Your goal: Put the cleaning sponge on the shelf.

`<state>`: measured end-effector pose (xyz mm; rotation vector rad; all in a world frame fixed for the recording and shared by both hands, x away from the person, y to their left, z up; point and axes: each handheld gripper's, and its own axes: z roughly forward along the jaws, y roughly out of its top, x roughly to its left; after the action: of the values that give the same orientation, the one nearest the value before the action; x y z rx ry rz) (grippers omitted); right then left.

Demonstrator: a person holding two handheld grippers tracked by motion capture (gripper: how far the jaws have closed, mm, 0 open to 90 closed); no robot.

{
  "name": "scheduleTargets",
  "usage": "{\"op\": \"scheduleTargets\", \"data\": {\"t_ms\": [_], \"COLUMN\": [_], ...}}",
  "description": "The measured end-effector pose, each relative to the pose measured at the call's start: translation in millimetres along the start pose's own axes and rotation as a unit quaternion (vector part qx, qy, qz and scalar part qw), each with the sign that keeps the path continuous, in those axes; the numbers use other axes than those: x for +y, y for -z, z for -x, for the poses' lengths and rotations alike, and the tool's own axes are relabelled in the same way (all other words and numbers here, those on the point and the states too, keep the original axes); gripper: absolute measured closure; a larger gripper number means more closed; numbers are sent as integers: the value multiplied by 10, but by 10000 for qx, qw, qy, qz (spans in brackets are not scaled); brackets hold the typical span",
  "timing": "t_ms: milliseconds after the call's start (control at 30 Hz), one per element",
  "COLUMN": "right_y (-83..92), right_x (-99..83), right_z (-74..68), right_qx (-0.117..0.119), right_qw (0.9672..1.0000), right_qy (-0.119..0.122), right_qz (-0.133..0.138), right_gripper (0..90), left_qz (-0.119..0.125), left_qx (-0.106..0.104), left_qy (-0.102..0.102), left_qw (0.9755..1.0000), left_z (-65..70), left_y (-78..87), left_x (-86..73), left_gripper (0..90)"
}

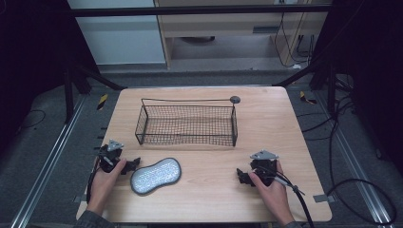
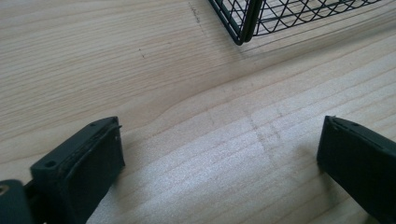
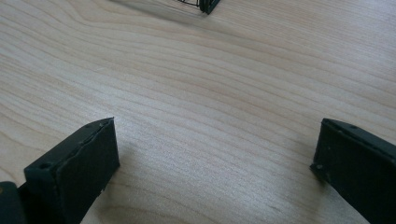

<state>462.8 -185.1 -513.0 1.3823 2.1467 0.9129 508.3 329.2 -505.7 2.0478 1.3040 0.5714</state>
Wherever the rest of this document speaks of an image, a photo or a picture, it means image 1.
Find person's left hand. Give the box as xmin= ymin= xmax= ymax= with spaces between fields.
xmin=86 ymin=157 xmax=128 ymax=218

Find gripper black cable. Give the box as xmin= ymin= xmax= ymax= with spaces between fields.
xmin=259 ymin=164 xmax=316 ymax=228
xmin=86 ymin=164 xmax=101 ymax=204

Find light wooden desk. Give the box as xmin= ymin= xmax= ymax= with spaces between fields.
xmin=153 ymin=0 xmax=333 ymax=69

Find black metal stand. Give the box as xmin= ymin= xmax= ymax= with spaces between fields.
xmin=62 ymin=61 xmax=128 ymax=125
xmin=273 ymin=58 xmax=338 ymax=117

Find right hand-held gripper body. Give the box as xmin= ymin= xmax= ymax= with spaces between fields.
xmin=248 ymin=148 xmax=280 ymax=187

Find yellow black striped tape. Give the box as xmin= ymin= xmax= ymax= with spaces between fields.
xmin=96 ymin=93 xmax=109 ymax=111
xmin=298 ymin=90 xmax=318 ymax=105

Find black wire mesh basket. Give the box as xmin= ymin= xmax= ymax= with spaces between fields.
xmin=134 ymin=95 xmax=242 ymax=148

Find aluminium floor rail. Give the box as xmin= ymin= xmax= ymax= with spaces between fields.
xmin=316 ymin=90 xmax=394 ymax=228
xmin=9 ymin=94 xmax=87 ymax=228

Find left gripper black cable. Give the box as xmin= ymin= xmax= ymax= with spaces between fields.
xmin=86 ymin=164 xmax=101 ymax=204

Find black curtain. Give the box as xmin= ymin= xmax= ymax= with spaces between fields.
xmin=0 ymin=0 xmax=100 ymax=156
xmin=311 ymin=0 xmax=403 ymax=177

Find looped black floor cable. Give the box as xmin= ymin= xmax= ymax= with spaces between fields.
xmin=325 ymin=178 xmax=398 ymax=226

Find thin black floor cable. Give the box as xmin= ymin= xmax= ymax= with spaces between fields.
xmin=18 ymin=108 xmax=48 ymax=130

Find black floor cable bundle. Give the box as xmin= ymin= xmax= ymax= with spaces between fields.
xmin=296 ymin=74 xmax=359 ymax=191

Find white cabinet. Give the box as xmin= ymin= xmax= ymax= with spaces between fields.
xmin=67 ymin=0 xmax=167 ymax=67

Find black frame crossbar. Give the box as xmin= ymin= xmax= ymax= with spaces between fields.
xmin=67 ymin=4 xmax=335 ymax=18

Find silver scrubbing sponge pad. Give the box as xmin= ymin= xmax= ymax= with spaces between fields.
xmin=129 ymin=157 xmax=182 ymax=197

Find person's right hand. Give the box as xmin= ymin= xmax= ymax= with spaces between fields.
xmin=248 ymin=160 xmax=296 ymax=227

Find black cables under desk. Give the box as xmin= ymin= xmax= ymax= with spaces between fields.
xmin=273 ymin=11 xmax=317 ymax=68

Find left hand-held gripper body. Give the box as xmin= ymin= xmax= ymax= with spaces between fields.
xmin=97 ymin=139 xmax=128 ymax=174

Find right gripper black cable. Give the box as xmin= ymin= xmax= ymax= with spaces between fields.
xmin=259 ymin=164 xmax=316 ymax=228

